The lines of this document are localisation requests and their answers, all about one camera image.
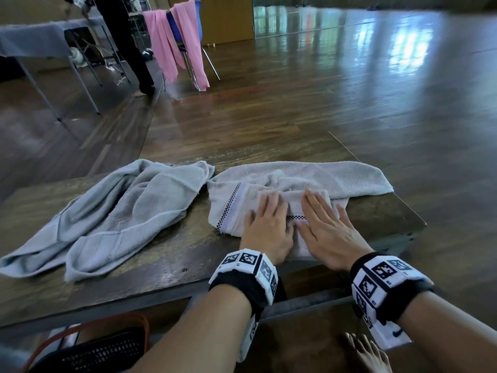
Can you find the person's left hand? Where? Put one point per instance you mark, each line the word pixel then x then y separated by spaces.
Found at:
pixel 268 233

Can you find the person's right hand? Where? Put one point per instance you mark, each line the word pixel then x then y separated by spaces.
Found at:
pixel 334 240

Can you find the light grey smooth towel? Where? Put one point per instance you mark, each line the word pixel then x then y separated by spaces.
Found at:
pixel 136 213

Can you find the person's right forearm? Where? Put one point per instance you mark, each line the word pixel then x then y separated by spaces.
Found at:
pixel 450 334

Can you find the person's bare foot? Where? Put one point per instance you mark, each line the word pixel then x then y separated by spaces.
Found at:
pixel 369 355

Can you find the black left wrist marker band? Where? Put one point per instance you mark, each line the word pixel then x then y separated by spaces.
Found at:
pixel 244 279

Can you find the pink cloth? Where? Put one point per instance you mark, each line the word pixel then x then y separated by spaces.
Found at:
pixel 190 42
pixel 163 46

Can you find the black shoes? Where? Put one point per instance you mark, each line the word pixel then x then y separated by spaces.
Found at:
pixel 147 55

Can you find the blue chair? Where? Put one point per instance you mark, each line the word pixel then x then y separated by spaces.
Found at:
pixel 182 34

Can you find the yellow wooden door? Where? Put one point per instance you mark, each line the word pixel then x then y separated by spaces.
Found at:
pixel 225 19

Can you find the white floor fan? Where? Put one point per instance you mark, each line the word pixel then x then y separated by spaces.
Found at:
pixel 77 57

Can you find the grey folding table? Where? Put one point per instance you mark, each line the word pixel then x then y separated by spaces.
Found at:
pixel 35 38

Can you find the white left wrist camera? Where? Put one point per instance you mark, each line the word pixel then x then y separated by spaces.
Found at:
pixel 248 337

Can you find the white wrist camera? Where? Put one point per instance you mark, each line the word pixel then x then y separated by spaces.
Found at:
pixel 392 334
pixel 248 337

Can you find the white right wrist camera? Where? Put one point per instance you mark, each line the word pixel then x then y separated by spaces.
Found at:
pixel 392 334

